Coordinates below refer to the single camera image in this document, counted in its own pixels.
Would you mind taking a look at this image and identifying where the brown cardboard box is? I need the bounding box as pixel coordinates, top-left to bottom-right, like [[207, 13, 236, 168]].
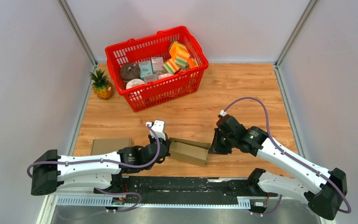
[[91, 138, 134, 155]]

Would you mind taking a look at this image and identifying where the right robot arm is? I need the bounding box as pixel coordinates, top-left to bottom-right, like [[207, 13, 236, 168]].
[[210, 114, 347, 220]]

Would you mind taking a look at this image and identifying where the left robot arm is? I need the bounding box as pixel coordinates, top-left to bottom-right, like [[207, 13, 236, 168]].
[[27, 136, 172, 196]]

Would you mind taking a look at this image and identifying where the teal small box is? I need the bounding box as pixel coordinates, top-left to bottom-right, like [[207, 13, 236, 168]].
[[138, 60, 153, 80]]

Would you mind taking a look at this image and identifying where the grey small box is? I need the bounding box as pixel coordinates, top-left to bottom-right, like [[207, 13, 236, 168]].
[[151, 57, 165, 75]]

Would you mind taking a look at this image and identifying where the red plastic shopping basket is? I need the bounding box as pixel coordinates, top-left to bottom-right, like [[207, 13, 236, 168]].
[[105, 26, 209, 112]]

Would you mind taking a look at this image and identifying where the white round tin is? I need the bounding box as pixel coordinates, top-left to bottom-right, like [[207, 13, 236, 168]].
[[126, 78, 144, 89]]

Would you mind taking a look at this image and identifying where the small pineapple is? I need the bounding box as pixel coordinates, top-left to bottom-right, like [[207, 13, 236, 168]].
[[89, 69, 114, 100]]

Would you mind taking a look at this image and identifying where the orange sponge right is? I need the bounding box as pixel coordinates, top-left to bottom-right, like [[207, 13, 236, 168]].
[[187, 58, 199, 69]]

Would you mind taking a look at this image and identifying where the brown round item in basket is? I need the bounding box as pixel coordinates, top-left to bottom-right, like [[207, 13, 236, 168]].
[[120, 62, 140, 83]]

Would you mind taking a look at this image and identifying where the striped sponge lower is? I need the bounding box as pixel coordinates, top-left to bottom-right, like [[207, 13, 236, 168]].
[[163, 58, 181, 74]]

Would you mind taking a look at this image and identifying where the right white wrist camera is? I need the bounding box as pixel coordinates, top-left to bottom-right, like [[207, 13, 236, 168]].
[[218, 110, 227, 118]]

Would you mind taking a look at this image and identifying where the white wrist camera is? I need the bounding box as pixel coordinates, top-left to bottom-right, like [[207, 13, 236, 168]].
[[218, 110, 227, 118], [146, 120, 167, 140]]

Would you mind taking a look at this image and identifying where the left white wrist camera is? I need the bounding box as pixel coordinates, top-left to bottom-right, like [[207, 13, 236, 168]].
[[146, 120, 167, 140]]

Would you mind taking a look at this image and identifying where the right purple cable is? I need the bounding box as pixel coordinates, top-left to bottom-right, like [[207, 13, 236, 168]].
[[223, 97, 352, 216]]

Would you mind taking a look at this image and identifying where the purple cable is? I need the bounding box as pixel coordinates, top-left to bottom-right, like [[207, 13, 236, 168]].
[[27, 125, 162, 214], [223, 97, 352, 216]]

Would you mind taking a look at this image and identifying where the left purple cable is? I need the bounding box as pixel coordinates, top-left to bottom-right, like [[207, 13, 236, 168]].
[[27, 125, 162, 214]]

